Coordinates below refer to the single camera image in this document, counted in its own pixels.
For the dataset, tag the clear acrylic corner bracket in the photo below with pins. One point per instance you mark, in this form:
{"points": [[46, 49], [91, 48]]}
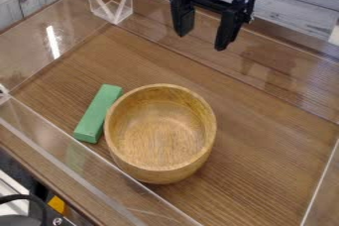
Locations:
{"points": [[114, 12]]}

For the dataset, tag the clear acrylic front wall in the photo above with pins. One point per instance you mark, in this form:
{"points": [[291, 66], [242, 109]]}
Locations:
{"points": [[37, 122]]}

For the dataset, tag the yellow label on base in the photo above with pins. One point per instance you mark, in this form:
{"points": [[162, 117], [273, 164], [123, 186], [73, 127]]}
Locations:
{"points": [[58, 204]]}

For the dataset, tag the brown wooden bowl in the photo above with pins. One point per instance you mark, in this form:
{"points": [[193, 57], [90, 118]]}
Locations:
{"points": [[161, 131]]}

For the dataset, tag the green rectangular block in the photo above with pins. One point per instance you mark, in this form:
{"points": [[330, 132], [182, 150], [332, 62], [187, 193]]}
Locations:
{"points": [[90, 127]]}

